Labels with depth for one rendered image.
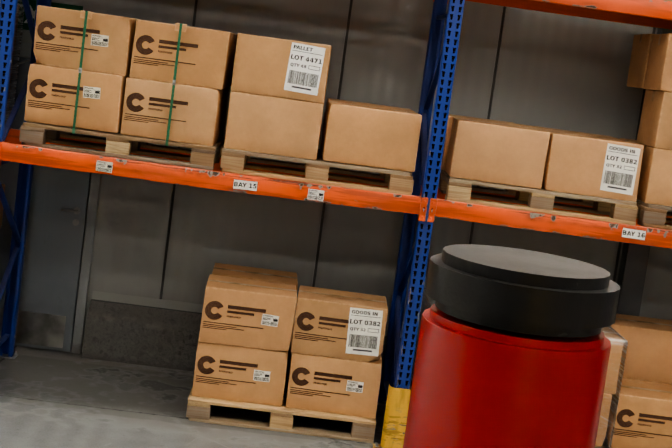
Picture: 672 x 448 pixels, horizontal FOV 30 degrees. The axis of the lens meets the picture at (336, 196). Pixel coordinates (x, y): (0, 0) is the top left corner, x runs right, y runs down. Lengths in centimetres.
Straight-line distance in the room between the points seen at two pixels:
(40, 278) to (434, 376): 907
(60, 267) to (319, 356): 226
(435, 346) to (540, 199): 760
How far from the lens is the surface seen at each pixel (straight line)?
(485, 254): 33
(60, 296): 937
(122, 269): 932
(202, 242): 922
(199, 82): 785
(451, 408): 32
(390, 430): 802
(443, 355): 32
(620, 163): 806
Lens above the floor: 239
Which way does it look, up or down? 6 degrees down
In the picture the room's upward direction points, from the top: 8 degrees clockwise
